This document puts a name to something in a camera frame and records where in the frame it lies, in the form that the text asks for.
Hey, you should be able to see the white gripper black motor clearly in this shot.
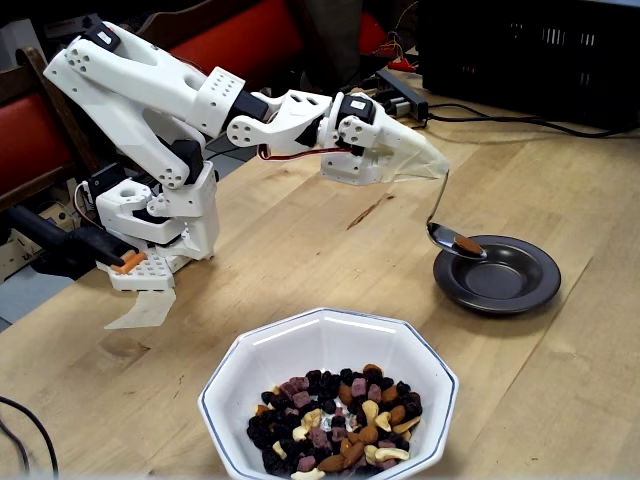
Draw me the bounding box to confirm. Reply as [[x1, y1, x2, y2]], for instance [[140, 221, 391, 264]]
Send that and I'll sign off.
[[318, 90, 452, 187]]

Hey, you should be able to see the bent metal spoon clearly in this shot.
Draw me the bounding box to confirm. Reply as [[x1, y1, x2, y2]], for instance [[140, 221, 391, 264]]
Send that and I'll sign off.
[[425, 168, 489, 260]]

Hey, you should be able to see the brown almond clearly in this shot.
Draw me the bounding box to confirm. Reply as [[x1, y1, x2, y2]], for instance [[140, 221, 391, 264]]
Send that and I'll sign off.
[[453, 235, 484, 255]]

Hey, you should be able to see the dark brown plate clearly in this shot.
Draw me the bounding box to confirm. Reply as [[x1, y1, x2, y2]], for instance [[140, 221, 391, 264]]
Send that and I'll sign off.
[[432, 234, 562, 315]]

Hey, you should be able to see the white octagonal bowl blue rim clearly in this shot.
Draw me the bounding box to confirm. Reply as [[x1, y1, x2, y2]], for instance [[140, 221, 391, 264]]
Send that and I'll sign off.
[[197, 306, 460, 480]]

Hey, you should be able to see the black usb hub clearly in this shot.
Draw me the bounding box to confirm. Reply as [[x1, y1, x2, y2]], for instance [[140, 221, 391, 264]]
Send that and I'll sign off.
[[374, 67, 431, 124]]

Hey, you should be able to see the dark grey hanging jacket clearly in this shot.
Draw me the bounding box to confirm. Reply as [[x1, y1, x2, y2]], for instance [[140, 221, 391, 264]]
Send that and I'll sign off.
[[304, 0, 374, 96]]

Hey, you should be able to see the black plastic crate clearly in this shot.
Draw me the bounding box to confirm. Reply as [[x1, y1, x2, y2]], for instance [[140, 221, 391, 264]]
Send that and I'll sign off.
[[418, 0, 640, 132]]

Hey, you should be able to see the wooden chair red cushion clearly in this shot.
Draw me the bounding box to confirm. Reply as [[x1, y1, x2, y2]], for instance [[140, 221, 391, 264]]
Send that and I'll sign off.
[[0, 46, 101, 211], [134, 0, 311, 96]]

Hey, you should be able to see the nut and berry mix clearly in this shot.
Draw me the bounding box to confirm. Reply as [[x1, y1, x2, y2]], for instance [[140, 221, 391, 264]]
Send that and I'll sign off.
[[245, 363, 424, 480]]

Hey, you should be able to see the beige tape strip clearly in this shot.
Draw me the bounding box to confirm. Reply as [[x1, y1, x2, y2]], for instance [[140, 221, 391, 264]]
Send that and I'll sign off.
[[103, 287, 177, 331]]

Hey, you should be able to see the black clamp orange tip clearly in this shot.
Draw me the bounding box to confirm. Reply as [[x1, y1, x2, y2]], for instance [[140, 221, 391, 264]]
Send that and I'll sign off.
[[4, 204, 149, 281]]

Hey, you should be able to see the beige small device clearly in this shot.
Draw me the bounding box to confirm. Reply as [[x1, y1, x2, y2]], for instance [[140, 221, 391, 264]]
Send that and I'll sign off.
[[37, 198, 76, 232]]

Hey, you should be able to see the dark printed box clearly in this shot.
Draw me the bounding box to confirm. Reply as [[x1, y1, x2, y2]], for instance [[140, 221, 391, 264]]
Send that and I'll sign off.
[[39, 9, 126, 36]]

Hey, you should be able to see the white carton black print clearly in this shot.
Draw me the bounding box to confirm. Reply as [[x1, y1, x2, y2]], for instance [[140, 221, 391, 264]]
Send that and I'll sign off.
[[0, 232, 49, 284]]

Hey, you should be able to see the plain white box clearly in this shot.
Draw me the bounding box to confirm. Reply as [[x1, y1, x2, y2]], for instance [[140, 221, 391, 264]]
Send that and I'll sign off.
[[0, 19, 49, 74]]

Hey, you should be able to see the short black power cable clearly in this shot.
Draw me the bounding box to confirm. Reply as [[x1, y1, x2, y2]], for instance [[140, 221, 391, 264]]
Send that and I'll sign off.
[[427, 102, 506, 121]]

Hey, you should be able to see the black usb cable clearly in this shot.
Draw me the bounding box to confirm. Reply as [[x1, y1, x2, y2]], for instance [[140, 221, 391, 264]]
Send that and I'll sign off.
[[349, 74, 384, 96]]

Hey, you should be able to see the red black servo wire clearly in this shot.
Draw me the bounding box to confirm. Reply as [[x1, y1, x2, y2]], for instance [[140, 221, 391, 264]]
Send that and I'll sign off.
[[257, 144, 354, 162]]

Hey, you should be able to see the coloured jumper wire bundle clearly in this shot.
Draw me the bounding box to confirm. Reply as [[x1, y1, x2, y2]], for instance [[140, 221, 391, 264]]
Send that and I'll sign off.
[[372, 27, 421, 71]]

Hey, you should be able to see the long black power cable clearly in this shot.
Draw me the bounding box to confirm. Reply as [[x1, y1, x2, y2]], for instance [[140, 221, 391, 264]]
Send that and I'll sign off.
[[427, 113, 640, 139]]

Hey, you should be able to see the thin black cable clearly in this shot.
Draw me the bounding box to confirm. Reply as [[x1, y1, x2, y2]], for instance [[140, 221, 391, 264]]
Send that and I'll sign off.
[[0, 394, 61, 479], [0, 418, 31, 476]]

